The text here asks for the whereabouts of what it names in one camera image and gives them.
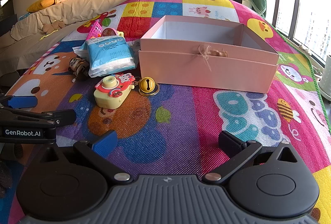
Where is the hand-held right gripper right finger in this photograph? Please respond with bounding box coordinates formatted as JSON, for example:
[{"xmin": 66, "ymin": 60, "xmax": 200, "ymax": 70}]
[{"xmin": 202, "ymin": 130, "xmax": 300, "ymax": 184}]

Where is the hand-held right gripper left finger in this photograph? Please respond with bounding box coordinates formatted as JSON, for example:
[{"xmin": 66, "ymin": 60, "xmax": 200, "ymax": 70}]
[{"xmin": 38, "ymin": 130, "xmax": 132, "ymax": 183}]

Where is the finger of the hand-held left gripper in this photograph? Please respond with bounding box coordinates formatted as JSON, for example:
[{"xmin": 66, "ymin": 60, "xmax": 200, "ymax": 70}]
[
  {"xmin": 26, "ymin": 110, "xmax": 77, "ymax": 127},
  {"xmin": 0, "ymin": 94, "xmax": 38, "ymax": 111}
]

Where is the pink cardboard box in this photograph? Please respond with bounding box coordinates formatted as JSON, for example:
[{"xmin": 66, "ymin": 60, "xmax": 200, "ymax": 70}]
[{"xmin": 138, "ymin": 15, "xmax": 280, "ymax": 94}]

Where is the yellow pudding cup pink lid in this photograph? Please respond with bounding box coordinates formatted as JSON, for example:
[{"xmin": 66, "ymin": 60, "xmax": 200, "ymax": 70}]
[{"xmin": 101, "ymin": 28, "xmax": 125, "ymax": 39}]

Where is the brown toy figure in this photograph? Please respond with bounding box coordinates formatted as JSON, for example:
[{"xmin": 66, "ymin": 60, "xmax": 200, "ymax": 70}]
[{"xmin": 68, "ymin": 57, "xmax": 90, "ymax": 81}]

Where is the colourful printed play mat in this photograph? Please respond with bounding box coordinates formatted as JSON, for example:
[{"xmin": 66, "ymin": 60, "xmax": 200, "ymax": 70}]
[{"xmin": 0, "ymin": 0, "xmax": 331, "ymax": 224}]

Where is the blue tissue packet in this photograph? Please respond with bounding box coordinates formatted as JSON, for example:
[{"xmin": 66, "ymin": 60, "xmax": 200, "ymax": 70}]
[{"xmin": 86, "ymin": 35, "xmax": 136, "ymax": 78}]

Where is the small beige plush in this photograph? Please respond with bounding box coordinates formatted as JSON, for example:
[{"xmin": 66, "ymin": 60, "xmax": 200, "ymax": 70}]
[{"xmin": 43, "ymin": 21, "xmax": 65, "ymax": 33}]

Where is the dark cabinet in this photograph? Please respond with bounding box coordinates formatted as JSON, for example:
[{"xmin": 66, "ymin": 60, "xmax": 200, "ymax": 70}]
[{"xmin": 0, "ymin": 0, "xmax": 17, "ymax": 36}]

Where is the pink toy basket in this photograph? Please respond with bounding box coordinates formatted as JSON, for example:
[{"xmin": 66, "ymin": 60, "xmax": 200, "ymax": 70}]
[{"xmin": 86, "ymin": 20, "xmax": 103, "ymax": 40}]

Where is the yellow pillow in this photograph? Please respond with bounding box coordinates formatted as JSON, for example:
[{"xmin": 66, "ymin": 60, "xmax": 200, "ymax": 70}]
[{"xmin": 26, "ymin": 0, "xmax": 56, "ymax": 13}]

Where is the beige covered sofa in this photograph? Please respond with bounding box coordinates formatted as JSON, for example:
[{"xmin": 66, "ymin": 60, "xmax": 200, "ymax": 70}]
[{"xmin": 0, "ymin": 0, "xmax": 168, "ymax": 69}]

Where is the white container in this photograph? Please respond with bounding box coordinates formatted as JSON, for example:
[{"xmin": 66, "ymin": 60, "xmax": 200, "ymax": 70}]
[{"xmin": 318, "ymin": 55, "xmax": 331, "ymax": 104}]

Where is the yellow toy camera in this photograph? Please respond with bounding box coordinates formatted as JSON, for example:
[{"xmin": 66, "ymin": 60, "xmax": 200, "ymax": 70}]
[{"xmin": 94, "ymin": 73, "xmax": 135, "ymax": 110}]

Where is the gold bell keychain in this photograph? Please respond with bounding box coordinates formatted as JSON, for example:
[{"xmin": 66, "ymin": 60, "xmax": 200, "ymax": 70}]
[{"xmin": 134, "ymin": 77, "xmax": 160, "ymax": 97}]

